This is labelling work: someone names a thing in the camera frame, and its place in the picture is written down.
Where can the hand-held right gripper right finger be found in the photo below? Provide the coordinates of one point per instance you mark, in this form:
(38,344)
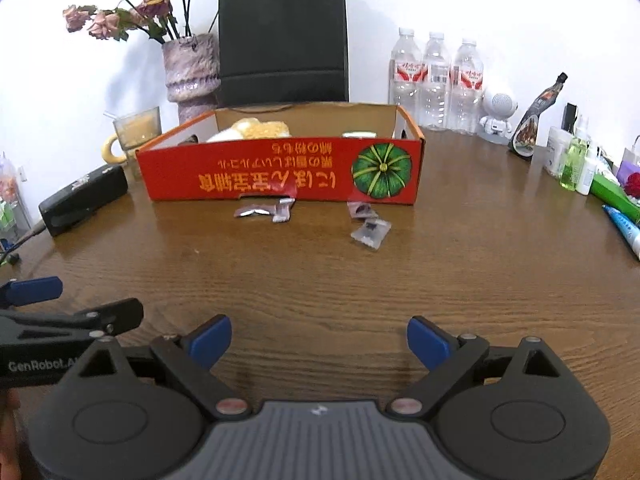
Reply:
(427,342)

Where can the red cardboard box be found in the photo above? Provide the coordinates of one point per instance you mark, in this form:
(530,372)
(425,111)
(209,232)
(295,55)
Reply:
(250,175)

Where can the small white bottle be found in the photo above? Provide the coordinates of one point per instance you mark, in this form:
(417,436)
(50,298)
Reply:
(587,175)

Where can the green box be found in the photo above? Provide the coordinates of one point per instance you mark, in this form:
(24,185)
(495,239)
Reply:
(612,192)

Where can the white jar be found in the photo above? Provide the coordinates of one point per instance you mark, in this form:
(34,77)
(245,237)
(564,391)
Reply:
(556,152)

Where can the clear packet with dark candy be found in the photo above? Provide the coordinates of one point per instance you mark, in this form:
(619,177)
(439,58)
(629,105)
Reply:
(371,234)
(360,210)

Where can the green spray bottle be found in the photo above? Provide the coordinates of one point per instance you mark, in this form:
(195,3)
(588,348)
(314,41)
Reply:
(575,165)

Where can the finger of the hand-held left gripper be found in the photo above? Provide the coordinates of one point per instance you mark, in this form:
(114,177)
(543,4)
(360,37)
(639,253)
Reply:
(35,290)
(115,312)

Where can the red rose ornament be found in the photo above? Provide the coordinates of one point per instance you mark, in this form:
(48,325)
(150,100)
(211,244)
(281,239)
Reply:
(633,184)

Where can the black paper bag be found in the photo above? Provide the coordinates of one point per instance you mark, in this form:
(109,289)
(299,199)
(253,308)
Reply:
(282,40)

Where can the small purple gift bag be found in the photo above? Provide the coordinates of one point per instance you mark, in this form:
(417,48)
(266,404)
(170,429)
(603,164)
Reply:
(629,165)

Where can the white and yellow plush hamster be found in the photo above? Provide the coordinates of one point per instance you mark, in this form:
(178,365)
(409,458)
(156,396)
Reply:
(260,130)

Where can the wooden desktop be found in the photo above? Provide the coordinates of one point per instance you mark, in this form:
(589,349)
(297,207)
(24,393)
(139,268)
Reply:
(320,275)

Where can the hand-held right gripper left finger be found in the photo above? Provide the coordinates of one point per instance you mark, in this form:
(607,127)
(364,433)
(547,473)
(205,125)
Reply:
(212,340)

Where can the yellow mug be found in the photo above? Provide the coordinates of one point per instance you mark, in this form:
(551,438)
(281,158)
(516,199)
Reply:
(105,150)

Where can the clear bag of colourful packets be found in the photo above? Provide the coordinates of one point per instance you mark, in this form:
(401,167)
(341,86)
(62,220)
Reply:
(11,200)

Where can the white wall socket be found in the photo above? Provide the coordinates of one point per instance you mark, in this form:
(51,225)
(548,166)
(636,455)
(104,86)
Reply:
(22,174)

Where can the purple ceramic vase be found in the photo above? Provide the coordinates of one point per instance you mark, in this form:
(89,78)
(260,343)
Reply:
(192,70)

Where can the white robot-shaped speaker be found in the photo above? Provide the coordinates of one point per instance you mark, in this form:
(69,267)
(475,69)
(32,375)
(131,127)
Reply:
(499,107)

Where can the clear glass cup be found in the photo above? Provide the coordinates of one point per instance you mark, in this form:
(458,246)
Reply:
(137,127)

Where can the clear water bottle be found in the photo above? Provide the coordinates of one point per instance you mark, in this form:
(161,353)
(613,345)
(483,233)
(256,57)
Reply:
(436,80)
(406,75)
(466,90)

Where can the blue and white tube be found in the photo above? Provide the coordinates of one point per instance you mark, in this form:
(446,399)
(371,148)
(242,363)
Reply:
(625,230)

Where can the person's left hand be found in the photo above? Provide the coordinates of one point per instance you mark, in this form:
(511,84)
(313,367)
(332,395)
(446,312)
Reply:
(7,425)

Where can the black charger case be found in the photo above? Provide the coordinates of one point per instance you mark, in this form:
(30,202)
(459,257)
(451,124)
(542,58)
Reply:
(85,195)

